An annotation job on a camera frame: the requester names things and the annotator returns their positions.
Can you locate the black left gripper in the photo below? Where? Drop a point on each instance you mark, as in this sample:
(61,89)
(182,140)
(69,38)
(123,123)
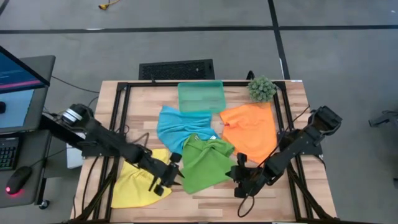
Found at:
(155,166)

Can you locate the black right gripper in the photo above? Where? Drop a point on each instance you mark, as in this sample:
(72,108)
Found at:
(255,179)

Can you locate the yellow microfiber towel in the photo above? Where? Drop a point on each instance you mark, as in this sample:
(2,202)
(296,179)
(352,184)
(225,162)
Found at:
(133,186)

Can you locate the green microfiber towel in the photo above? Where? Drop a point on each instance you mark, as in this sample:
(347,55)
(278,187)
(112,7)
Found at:
(205,165)

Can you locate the blue microfiber towel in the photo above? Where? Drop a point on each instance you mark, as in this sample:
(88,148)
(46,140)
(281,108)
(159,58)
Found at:
(180,127)

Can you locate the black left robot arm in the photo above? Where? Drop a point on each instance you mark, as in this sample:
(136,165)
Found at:
(102,140)

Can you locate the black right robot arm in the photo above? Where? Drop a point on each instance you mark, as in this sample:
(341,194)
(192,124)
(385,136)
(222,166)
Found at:
(298,143)

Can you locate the orange microfiber towel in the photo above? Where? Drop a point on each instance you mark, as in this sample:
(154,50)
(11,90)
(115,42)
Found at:
(252,130)

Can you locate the teal translucent plastic basket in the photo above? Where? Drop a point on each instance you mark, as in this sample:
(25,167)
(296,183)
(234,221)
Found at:
(202,96)

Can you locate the small green artificial plant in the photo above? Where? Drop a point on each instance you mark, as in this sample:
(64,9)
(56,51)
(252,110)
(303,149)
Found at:
(261,89)

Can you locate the white box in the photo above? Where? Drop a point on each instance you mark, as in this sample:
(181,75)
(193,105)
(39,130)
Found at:
(74,157)

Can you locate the black desk castor wheel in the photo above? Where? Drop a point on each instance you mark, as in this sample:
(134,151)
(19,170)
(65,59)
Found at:
(44,204)

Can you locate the grey desk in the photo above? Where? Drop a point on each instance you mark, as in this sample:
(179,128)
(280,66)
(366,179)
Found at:
(34,186)

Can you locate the black computer mouse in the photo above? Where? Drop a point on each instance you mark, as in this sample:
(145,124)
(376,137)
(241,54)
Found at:
(18,180)

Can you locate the black keyboard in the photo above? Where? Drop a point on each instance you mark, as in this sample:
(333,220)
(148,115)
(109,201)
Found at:
(7,154)

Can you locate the black monitor with dark screen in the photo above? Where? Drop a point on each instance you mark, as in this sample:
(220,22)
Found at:
(18,74)

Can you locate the black mounting bracket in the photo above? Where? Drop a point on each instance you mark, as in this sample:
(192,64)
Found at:
(250,75)

